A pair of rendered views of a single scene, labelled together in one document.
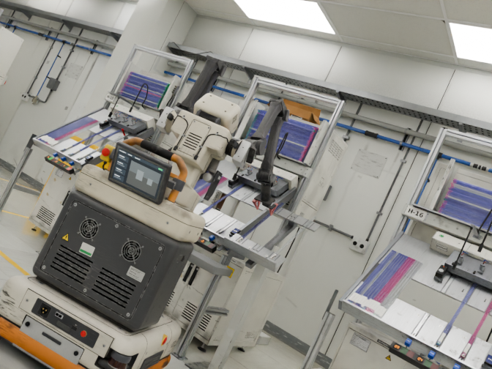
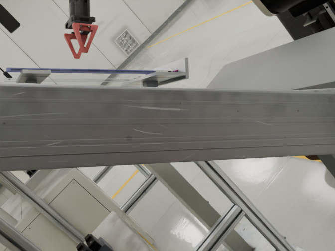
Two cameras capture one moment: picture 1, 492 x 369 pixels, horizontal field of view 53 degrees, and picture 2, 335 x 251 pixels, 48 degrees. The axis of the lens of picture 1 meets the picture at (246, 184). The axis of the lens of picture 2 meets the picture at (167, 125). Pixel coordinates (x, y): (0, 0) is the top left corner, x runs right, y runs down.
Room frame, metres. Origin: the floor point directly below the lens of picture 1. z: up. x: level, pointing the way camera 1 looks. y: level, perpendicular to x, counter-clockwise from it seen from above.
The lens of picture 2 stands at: (3.69, 0.62, 0.99)
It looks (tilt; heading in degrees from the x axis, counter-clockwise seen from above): 17 degrees down; 223
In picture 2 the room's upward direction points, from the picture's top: 43 degrees counter-clockwise
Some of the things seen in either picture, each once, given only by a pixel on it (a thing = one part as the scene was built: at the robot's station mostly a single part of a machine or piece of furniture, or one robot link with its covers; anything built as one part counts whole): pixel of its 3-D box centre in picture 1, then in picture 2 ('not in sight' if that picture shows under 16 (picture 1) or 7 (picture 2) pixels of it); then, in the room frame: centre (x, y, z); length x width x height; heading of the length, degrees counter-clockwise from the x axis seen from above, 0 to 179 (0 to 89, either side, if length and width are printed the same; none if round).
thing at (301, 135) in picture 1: (282, 136); not in sight; (3.51, -0.09, 1.52); 0.51 x 0.13 x 0.27; 57
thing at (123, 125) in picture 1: (95, 176); not in sight; (4.28, 1.19, 0.66); 1.01 x 0.73 x 1.31; 147
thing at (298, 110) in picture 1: (302, 113); not in sight; (3.81, -0.16, 1.82); 0.68 x 0.30 x 0.20; 57
